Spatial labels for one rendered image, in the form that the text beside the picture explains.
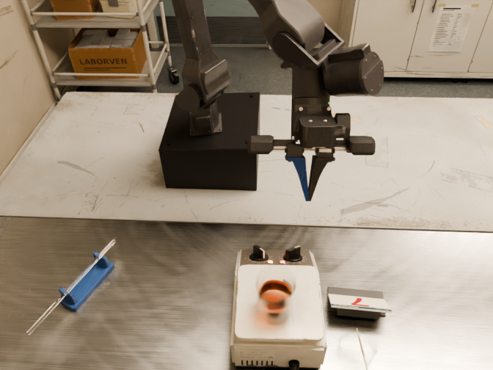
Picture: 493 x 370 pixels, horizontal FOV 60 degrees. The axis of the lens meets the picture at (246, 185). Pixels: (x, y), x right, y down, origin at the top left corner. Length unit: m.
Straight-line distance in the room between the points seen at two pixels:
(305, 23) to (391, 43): 2.46
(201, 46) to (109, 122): 0.46
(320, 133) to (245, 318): 0.27
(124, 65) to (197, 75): 2.00
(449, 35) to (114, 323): 2.79
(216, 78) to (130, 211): 0.32
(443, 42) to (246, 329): 2.75
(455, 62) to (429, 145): 2.19
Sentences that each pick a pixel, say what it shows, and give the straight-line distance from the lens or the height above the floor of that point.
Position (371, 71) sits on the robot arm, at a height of 1.24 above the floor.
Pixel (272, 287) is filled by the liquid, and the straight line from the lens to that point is 0.58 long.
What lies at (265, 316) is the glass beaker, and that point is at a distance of 0.58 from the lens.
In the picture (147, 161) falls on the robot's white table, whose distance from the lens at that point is 0.99.
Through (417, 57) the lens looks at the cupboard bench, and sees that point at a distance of 3.15.
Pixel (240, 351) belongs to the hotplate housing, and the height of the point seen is 0.96.
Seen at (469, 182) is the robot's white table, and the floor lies 0.90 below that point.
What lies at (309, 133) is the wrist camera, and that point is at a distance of 0.57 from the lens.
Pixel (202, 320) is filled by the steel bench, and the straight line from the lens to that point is 0.71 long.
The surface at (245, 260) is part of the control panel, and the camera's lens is 0.70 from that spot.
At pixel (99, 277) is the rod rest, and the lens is 0.78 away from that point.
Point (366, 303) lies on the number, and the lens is 0.71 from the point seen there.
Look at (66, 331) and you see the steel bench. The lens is 0.76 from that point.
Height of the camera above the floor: 1.51
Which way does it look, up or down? 43 degrees down
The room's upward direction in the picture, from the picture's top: 1 degrees counter-clockwise
